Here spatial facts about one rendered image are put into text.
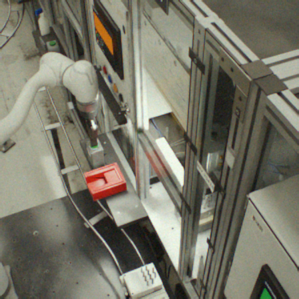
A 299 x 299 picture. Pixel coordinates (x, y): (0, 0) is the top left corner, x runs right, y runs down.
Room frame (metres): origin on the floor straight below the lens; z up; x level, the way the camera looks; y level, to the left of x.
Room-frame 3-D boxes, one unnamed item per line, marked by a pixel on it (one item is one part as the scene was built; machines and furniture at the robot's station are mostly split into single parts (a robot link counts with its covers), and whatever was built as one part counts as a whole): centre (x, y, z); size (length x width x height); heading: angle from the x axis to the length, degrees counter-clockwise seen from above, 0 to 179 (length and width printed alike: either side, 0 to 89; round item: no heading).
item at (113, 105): (1.35, 0.16, 1.37); 0.36 x 0.04 x 0.04; 22
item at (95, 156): (1.38, 0.24, 0.97); 0.08 x 0.08 x 0.12; 22
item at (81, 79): (1.38, 0.26, 1.41); 0.13 x 0.11 x 0.16; 47
